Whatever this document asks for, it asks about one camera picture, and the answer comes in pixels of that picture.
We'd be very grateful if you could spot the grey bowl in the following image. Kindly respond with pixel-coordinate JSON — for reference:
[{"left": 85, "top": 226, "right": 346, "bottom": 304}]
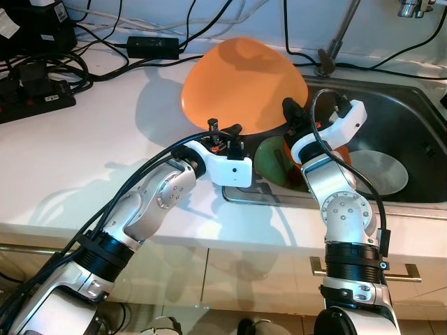
[{"left": 347, "top": 150, "right": 409, "bottom": 196}]

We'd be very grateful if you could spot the green plate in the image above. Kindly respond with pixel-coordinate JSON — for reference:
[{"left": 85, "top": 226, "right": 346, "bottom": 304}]
[{"left": 253, "top": 136, "right": 302, "bottom": 188}]

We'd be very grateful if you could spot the grey robot left foot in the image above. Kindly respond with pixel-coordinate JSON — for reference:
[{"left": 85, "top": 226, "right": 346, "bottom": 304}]
[{"left": 143, "top": 316, "right": 184, "bottom": 335}]

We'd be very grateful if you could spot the black power plug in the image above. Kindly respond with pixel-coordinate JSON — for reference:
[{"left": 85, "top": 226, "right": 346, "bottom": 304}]
[{"left": 15, "top": 61, "right": 55, "bottom": 95}]

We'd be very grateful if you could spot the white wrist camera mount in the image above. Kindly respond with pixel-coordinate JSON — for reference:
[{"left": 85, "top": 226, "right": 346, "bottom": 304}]
[
  {"left": 311, "top": 100, "right": 367, "bottom": 149},
  {"left": 203, "top": 136, "right": 254, "bottom": 188}
]

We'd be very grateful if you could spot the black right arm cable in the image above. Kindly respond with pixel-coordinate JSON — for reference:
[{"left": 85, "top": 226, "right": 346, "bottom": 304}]
[{"left": 311, "top": 89, "right": 390, "bottom": 260}]

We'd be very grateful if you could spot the black power strip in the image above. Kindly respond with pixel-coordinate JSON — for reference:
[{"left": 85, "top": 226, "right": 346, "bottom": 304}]
[{"left": 0, "top": 80, "right": 76, "bottom": 125}]

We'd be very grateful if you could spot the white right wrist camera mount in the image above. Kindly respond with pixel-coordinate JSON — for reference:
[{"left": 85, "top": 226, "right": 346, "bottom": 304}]
[{"left": 311, "top": 100, "right": 367, "bottom": 149}]

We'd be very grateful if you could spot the black power adapter brick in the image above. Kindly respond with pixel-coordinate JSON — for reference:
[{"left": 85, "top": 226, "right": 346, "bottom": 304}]
[{"left": 126, "top": 36, "right": 181, "bottom": 60}]

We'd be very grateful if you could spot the stainless steel sink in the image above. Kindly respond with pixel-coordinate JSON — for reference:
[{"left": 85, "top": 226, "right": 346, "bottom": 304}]
[{"left": 223, "top": 73, "right": 447, "bottom": 207}]

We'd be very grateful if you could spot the orange bowl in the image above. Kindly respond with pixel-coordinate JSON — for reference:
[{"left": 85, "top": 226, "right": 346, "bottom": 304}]
[{"left": 328, "top": 143, "right": 352, "bottom": 168}]

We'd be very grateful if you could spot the orange plate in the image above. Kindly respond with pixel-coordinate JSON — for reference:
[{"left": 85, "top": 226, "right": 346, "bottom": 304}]
[{"left": 180, "top": 37, "right": 309, "bottom": 135}]

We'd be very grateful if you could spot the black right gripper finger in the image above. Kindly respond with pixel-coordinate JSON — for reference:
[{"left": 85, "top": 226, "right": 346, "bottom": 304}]
[{"left": 283, "top": 98, "right": 308, "bottom": 130}]

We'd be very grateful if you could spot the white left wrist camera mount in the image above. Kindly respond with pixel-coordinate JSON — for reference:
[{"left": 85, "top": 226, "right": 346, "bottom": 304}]
[{"left": 203, "top": 136, "right": 254, "bottom": 188}]

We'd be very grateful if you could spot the long black power cable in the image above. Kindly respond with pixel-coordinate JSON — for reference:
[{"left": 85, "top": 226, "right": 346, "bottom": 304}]
[
  {"left": 281, "top": 0, "right": 321, "bottom": 69},
  {"left": 91, "top": 28, "right": 447, "bottom": 74}
]

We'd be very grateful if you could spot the silver gooseneck faucet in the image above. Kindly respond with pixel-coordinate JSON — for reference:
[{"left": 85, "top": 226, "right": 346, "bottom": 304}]
[{"left": 316, "top": 0, "right": 434, "bottom": 76}]

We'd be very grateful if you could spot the black robot right foot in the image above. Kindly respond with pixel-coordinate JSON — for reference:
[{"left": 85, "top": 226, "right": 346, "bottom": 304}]
[{"left": 236, "top": 318, "right": 273, "bottom": 335}]

